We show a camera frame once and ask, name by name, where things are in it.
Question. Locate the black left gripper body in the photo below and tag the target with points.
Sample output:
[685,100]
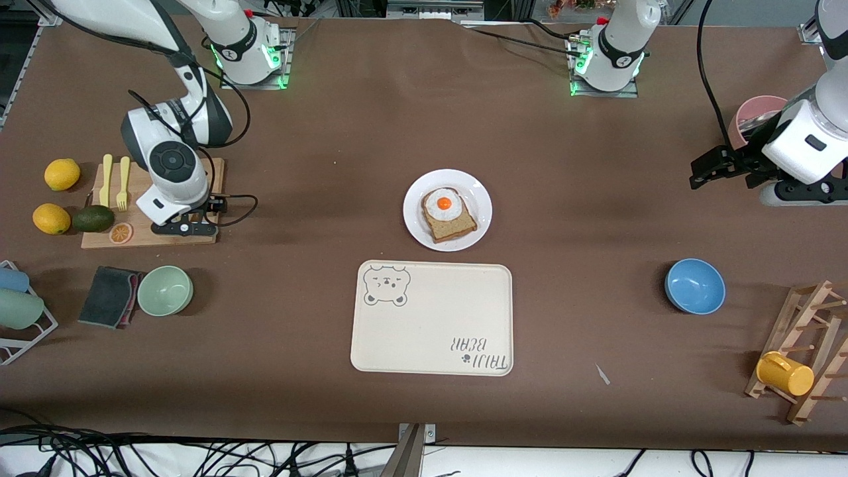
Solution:
[743,161]

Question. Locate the white round plate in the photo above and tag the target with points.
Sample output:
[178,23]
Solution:
[414,212]

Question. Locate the small brown bread slice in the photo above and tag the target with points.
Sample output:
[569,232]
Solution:
[454,228]

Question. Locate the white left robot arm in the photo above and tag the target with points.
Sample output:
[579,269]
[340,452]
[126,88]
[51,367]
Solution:
[619,40]

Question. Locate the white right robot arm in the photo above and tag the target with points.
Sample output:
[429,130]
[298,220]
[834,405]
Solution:
[172,165]

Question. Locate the pink bowl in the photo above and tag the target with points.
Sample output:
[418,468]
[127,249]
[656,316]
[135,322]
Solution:
[758,104]

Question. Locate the wooden cutting board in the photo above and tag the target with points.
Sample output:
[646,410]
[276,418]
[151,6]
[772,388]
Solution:
[172,242]

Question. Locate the yellow plastic fork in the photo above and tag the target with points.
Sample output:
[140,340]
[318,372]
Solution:
[123,182]

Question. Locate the orange fruit slice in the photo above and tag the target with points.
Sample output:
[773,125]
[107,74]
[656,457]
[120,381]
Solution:
[120,233]

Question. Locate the pale green bowl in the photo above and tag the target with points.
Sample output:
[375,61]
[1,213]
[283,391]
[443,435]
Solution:
[165,291]

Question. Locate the yellow plastic knife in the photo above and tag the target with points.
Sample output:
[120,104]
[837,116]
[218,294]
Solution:
[106,179]

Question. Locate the green avocado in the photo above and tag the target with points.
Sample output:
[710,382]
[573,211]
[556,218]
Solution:
[93,218]

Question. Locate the blue bowl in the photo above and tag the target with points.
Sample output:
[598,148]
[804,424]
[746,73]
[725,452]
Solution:
[695,286]

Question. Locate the dark grey folded cloth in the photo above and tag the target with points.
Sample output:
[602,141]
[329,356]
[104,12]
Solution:
[109,297]

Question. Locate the yellow lemon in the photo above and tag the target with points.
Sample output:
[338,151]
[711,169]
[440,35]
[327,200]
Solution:
[51,218]
[62,175]

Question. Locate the wooden mug rack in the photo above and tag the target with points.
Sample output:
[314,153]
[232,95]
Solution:
[811,311]

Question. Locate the orange artificial flowers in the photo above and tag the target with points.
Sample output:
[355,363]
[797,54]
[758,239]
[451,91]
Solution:
[576,5]

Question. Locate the light blue cup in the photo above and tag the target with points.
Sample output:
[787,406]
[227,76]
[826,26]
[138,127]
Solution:
[12,279]

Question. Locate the pale green cup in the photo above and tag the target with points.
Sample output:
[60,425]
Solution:
[18,309]

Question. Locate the yellow mug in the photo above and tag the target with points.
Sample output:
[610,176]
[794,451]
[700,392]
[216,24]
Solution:
[785,374]

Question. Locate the small paper scrap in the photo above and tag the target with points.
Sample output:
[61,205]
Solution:
[602,374]

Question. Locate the fried egg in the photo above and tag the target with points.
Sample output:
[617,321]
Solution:
[444,204]

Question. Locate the cream bear print tray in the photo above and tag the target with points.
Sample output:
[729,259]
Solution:
[430,318]

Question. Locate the grey metal box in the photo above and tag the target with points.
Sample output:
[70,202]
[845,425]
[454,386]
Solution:
[434,10]

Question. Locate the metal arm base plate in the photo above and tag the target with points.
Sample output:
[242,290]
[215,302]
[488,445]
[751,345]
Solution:
[606,95]
[289,59]

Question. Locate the aluminium frame profile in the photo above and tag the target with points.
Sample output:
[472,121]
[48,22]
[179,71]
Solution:
[811,33]

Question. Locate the grey metal bracket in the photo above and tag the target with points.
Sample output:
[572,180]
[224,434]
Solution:
[411,457]

